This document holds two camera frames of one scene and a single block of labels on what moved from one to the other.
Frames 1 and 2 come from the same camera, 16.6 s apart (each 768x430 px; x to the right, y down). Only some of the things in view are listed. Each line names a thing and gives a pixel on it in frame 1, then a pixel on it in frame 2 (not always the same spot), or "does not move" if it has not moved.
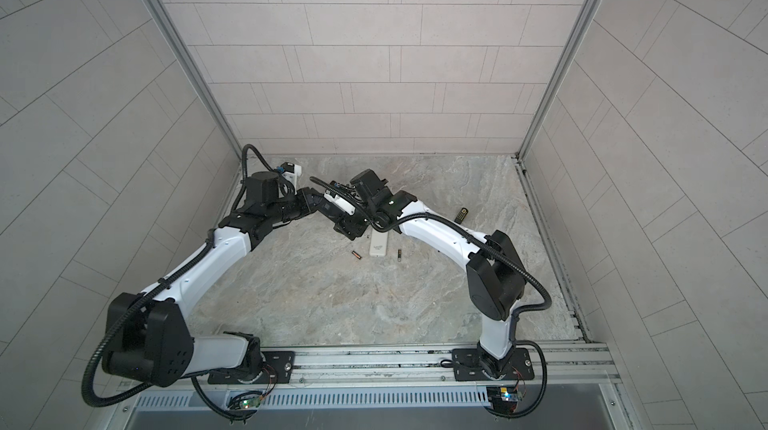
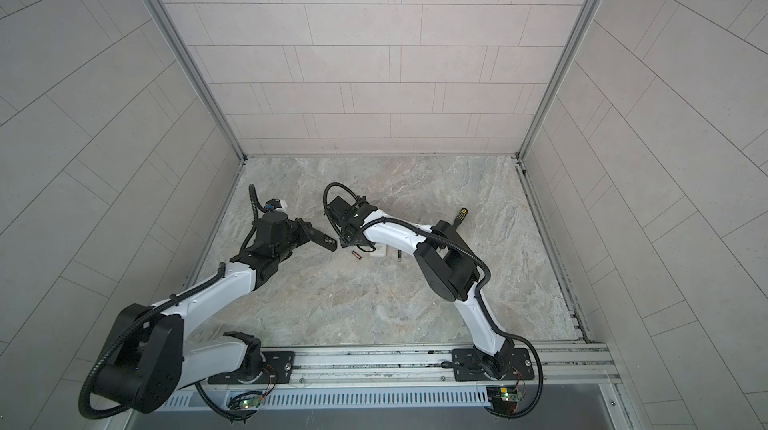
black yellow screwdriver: (461, 216) does not move
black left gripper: (305, 203) to (302, 231)
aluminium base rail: (568, 386) does not move
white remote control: (378, 243) does not move
